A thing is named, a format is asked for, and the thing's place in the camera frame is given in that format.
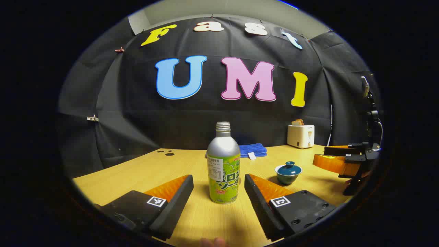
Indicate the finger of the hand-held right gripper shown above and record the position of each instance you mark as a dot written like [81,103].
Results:
[334,164]
[343,151]

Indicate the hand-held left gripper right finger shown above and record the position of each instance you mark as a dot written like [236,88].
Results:
[257,206]

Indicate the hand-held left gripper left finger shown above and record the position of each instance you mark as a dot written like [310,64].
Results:
[175,206]

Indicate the teal ceramic teacup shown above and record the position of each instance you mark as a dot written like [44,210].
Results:
[287,177]

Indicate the teal teacup lid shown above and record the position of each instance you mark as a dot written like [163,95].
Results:
[288,168]

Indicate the silver green label water bottle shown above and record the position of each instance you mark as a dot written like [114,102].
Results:
[223,161]

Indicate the white toaster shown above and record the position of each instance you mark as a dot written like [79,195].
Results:
[300,136]

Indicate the toast slice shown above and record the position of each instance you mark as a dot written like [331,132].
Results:
[297,121]

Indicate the blue folded towel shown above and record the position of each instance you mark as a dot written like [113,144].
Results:
[252,149]

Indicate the black backdrop cloth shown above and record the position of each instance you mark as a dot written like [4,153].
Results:
[137,120]

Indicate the metal clip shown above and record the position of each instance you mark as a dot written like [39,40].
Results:
[92,118]

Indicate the red clip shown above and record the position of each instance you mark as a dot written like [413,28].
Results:
[119,50]

